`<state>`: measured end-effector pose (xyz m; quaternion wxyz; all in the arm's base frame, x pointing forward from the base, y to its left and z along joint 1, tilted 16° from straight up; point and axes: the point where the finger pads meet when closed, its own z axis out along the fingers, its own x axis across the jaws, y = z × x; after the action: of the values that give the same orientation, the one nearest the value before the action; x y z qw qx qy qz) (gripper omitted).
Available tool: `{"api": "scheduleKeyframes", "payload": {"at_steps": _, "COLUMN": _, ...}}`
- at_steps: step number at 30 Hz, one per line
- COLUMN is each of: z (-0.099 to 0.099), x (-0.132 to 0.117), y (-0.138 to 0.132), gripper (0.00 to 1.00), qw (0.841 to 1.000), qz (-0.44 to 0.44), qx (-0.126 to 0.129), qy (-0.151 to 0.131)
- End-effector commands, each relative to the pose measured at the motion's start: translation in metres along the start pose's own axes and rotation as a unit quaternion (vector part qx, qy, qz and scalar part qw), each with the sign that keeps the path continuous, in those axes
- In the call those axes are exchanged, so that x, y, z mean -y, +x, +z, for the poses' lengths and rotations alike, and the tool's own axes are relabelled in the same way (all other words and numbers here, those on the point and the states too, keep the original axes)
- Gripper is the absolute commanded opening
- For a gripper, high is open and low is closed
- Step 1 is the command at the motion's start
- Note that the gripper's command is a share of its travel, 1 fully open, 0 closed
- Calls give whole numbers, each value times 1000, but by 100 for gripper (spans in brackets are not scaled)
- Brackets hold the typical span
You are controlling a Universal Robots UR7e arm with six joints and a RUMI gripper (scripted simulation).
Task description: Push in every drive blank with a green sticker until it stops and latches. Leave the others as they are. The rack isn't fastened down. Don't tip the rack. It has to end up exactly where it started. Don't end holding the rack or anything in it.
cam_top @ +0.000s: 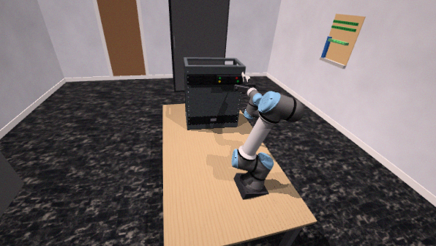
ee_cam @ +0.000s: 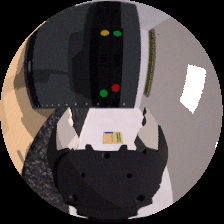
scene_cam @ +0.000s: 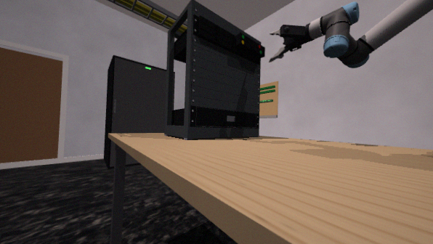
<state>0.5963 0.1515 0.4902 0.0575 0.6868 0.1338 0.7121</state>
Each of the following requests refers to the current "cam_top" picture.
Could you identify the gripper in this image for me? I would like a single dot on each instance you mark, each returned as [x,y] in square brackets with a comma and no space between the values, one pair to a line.
[245,80]

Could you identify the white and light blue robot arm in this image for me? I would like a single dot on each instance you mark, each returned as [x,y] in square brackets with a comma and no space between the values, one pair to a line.
[270,108]

